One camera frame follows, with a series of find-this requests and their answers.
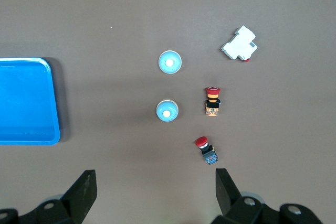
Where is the white circuit breaker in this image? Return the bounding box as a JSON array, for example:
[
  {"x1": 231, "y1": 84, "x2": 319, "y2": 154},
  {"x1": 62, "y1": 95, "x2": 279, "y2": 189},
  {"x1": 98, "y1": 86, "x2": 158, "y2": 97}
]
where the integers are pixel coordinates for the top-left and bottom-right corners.
[{"x1": 220, "y1": 25, "x2": 258, "y2": 62}]

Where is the red pushbutton with orange base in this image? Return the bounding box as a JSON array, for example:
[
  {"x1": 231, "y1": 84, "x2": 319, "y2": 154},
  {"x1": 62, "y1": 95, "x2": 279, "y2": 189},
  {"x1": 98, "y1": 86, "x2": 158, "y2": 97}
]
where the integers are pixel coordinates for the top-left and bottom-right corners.
[{"x1": 203, "y1": 86, "x2": 222, "y2": 118}]

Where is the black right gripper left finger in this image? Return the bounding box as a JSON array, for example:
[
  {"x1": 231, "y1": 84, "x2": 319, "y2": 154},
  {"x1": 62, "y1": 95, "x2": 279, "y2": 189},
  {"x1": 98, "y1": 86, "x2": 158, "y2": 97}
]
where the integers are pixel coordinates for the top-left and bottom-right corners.
[{"x1": 0, "y1": 169, "x2": 98, "y2": 224}]

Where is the light blue call bell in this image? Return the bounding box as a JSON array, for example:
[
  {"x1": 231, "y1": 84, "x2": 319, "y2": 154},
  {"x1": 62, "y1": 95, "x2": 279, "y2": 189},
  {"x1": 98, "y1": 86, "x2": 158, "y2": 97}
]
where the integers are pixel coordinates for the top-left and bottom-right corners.
[
  {"x1": 158, "y1": 50, "x2": 182, "y2": 74},
  {"x1": 155, "y1": 100, "x2": 180, "y2": 123}
]

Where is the red pushbutton with black base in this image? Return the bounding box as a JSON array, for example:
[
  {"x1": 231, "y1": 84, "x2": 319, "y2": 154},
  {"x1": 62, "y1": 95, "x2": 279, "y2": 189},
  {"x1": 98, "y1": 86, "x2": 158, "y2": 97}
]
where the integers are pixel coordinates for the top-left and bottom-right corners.
[{"x1": 194, "y1": 136, "x2": 218, "y2": 166}]

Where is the blue plastic tray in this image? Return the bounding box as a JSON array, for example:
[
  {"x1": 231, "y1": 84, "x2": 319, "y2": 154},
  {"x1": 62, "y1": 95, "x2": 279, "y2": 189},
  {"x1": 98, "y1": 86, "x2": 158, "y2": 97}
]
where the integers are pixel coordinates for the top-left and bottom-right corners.
[{"x1": 0, "y1": 57, "x2": 61, "y2": 146}]

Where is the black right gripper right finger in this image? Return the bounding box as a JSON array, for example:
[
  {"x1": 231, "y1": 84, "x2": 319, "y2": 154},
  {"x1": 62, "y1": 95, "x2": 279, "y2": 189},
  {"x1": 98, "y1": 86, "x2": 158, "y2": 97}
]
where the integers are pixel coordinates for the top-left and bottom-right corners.
[{"x1": 214, "y1": 168, "x2": 323, "y2": 224}]

